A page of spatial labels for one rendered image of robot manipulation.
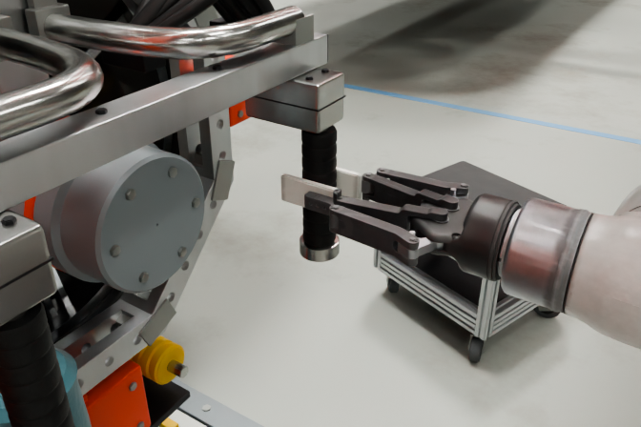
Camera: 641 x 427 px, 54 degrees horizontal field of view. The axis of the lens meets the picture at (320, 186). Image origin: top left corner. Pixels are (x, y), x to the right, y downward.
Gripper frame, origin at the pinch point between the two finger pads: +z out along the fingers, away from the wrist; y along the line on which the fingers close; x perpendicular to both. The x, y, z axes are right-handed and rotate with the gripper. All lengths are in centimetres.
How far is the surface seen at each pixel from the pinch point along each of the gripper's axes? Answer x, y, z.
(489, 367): -83, 74, -3
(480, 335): -73, 72, 0
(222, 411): -75, 21, 39
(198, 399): -75, 21, 45
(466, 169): -49, 111, 21
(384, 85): -83, 257, 121
